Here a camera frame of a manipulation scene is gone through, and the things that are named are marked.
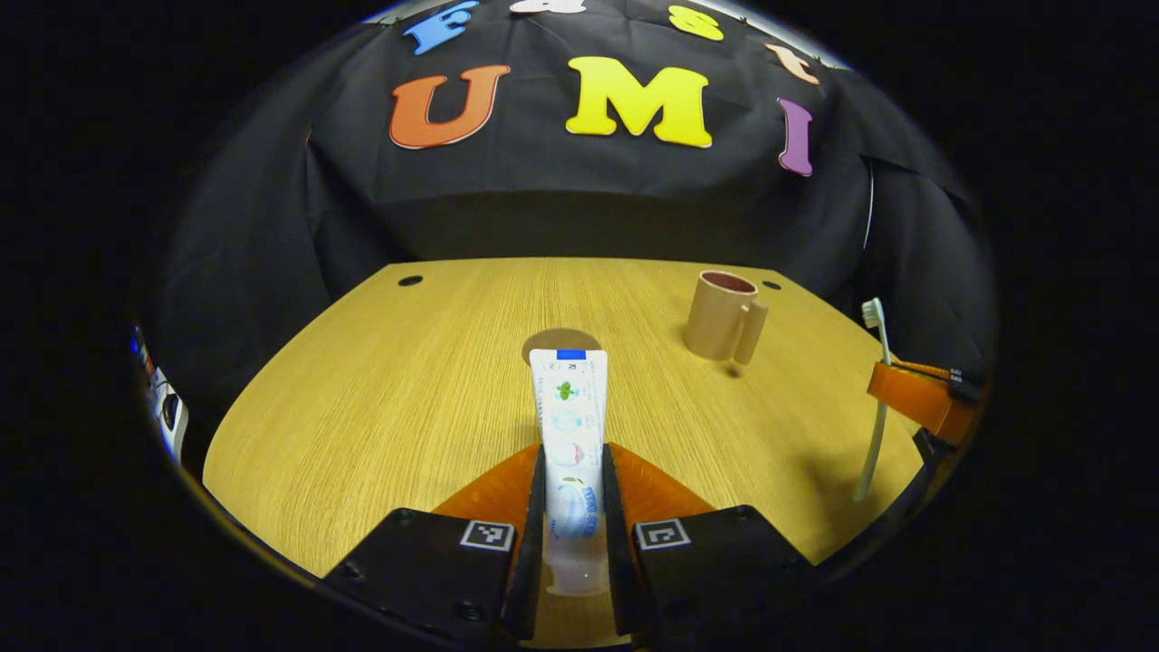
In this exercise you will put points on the beige cup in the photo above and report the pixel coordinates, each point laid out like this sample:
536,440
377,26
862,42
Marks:
715,321

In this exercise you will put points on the white side table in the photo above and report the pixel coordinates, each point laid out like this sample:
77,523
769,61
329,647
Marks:
172,418

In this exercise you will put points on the white toothpaste tube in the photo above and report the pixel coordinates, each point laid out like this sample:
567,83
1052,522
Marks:
570,426

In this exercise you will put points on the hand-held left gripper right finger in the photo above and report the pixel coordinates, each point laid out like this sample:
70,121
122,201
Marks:
715,561

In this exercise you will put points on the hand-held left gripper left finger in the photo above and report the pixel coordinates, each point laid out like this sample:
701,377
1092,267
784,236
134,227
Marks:
435,566

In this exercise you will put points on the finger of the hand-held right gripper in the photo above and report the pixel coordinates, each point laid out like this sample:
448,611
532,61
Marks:
933,448
919,398

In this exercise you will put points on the white toothbrush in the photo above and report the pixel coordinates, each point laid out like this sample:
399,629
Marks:
876,435

